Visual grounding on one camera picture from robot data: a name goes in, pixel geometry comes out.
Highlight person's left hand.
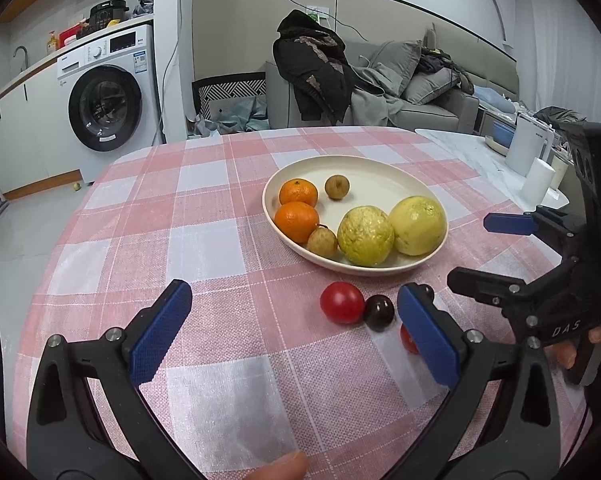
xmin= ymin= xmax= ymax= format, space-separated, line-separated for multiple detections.
xmin=243 ymin=450 xmax=309 ymax=480

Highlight pink checked tablecloth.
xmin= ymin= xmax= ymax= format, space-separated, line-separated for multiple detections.
xmin=5 ymin=126 xmax=594 ymax=480

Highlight white curtain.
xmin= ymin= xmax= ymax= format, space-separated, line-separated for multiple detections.
xmin=515 ymin=0 xmax=601 ymax=126

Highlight cream round plate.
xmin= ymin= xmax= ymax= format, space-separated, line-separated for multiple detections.
xmin=262 ymin=155 xmax=449 ymax=273

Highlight black wall cable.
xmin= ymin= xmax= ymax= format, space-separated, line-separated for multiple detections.
xmin=158 ymin=0 xmax=376 ymax=133

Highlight black white patterned bag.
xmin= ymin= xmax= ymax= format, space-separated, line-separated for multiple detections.
xmin=192 ymin=72 xmax=267 ymax=116

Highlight grey blanket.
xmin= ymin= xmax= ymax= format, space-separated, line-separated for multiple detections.
xmin=351 ymin=87 xmax=406 ymax=128

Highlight person's right hand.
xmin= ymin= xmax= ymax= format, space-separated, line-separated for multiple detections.
xmin=553 ymin=310 xmax=601 ymax=368

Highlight brown longan with stem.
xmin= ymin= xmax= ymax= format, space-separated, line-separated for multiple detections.
xmin=307 ymin=224 xmax=339 ymax=257

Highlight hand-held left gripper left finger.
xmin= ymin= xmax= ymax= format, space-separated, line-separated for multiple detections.
xmin=26 ymin=278 xmax=201 ymax=480

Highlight red box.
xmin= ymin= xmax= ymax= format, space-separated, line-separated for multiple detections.
xmin=59 ymin=25 xmax=88 ymax=51

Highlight grey pillow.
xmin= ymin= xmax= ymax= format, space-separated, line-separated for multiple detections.
xmin=403 ymin=66 xmax=461 ymax=106
xmin=371 ymin=40 xmax=424 ymax=96

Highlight orange mandarin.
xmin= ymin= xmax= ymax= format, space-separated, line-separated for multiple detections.
xmin=274 ymin=201 xmax=320 ymax=243
xmin=279 ymin=178 xmax=319 ymax=209

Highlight smooth yellow guava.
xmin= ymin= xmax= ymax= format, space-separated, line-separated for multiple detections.
xmin=389 ymin=196 xmax=445 ymax=257

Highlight dark clothes pile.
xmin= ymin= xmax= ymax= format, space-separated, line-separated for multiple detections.
xmin=418 ymin=47 xmax=475 ymax=93

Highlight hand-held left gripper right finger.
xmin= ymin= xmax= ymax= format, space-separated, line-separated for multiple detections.
xmin=397 ymin=282 xmax=561 ymax=480

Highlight white electric kettle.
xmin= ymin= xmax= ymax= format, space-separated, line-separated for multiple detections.
xmin=505 ymin=111 xmax=556 ymax=177

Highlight black jacket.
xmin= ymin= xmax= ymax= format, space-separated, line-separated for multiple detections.
xmin=273 ymin=9 xmax=356 ymax=125

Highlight cream cup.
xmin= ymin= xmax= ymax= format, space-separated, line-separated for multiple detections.
xmin=551 ymin=152 xmax=569 ymax=191

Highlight white washing machine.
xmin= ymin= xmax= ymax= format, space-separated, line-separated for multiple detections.
xmin=56 ymin=24 xmax=164 ymax=182

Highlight rough speckled yellow guava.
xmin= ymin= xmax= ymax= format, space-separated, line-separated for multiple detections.
xmin=337 ymin=206 xmax=396 ymax=267

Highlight blue crumpled bags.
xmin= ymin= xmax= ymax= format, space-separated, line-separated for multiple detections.
xmin=188 ymin=97 xmax=271 ymax=136

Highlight white kitchen base cabinet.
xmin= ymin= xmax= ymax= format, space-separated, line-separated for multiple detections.
xmin=0 ymin=72 xmax=81 ymax=201

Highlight grey sofa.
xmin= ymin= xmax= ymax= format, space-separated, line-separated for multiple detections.
xmin=265 ymin=22 xmax=519 ymax=136

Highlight white paper roll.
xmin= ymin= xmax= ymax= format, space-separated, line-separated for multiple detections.
xmin=523 ymin=157 xmax=554 ymax=212

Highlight light blue cloth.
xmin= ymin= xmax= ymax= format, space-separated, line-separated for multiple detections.
xmin=473 ymin=85 xmax=516 ymax=111

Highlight black coat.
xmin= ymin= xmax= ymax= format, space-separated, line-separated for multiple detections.
xmin=533 ymin=106 xmax=589 ymax=131

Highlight red cherry tomato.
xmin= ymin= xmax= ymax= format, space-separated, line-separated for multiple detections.
xmin=399 ymin=324 xmax=420 ymax=355
xmin=320 ymin=282 xmax=365 ymax=325

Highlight black pressure cooker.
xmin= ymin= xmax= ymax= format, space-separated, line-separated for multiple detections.
xmin=89 ymin=0 xmax=130 ymax=31

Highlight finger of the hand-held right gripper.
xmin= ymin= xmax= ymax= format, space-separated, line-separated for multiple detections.
xmin=483 ymin=206 xmax=584 ymax=247
xmin=447 ymin=266 xmax=532 ymax=312

